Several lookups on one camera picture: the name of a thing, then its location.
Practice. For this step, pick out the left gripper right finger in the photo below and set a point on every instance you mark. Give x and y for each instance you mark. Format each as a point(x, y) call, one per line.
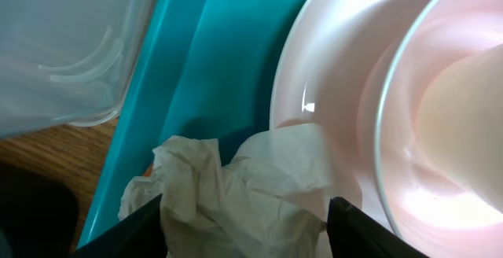
point(354, 234)

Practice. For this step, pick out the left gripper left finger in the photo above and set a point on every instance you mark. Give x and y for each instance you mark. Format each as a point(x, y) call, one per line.
point(137, 236)

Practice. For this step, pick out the white napkin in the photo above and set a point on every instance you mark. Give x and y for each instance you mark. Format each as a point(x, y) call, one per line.
point(270, 201)

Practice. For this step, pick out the clear plastic waste bin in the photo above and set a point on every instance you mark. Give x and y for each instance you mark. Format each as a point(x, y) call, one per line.
point(67, 61)

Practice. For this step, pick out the black rectangular tray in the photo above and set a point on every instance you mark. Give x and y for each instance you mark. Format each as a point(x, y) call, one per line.
point(38, 215)

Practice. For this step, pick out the cream plastic cup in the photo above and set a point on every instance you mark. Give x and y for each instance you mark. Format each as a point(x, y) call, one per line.
point(459, 124)

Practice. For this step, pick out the large pink plate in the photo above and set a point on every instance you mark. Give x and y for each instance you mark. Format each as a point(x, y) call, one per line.
point(329, 53)

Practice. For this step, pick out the teal plastic serving tray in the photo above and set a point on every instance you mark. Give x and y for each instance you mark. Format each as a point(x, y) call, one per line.
point(206, 70)

